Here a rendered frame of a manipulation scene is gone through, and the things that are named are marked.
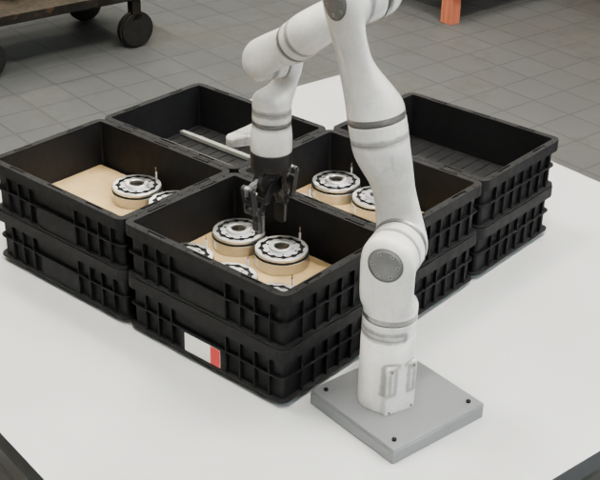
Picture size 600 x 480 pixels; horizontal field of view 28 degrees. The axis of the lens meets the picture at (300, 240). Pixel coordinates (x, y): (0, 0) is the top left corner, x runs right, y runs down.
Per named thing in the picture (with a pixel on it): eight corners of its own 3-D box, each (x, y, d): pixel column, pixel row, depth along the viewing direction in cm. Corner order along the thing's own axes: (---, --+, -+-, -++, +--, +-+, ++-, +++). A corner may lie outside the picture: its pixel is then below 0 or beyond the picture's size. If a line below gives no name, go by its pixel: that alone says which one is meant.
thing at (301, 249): (319, 249, 226) (319, 246, 226) (285, 269, 219) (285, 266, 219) (278, 232, 231) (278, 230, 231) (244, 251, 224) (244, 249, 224)
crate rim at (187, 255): (393, 247, 217) (394, 234, 216) (284, 310, 197) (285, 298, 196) (233, 181, 240) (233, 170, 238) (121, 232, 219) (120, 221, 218)
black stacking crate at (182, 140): (327, 177, 264) (328, 130, 259) (233, 223, 244) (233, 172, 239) (199, 129, 287) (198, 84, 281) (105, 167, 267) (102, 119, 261)
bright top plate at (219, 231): (274, 230, 232) (274, 227, 232) (244, 250, 225) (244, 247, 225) (233, 215, 237) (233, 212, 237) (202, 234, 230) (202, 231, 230)
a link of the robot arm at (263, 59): (231, 50, 205) (266, 23, 193) (274, 42, 209) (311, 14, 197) (243, 89, 205) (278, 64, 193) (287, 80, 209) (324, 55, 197)
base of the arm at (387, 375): (421, 403, 205) (429, 318, 196) (377, 419, 200) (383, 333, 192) (390, 375, 211) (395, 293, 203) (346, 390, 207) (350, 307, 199)
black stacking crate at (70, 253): (234, 270, 249) (233, 219, 244) (127, 327, 229) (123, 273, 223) (107, 210, 272) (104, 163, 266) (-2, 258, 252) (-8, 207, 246)
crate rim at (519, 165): (560, 148, 257) (562, 138, 256) (484, 193, 237) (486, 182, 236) (410, 100, 280) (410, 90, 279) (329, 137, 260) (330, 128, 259)
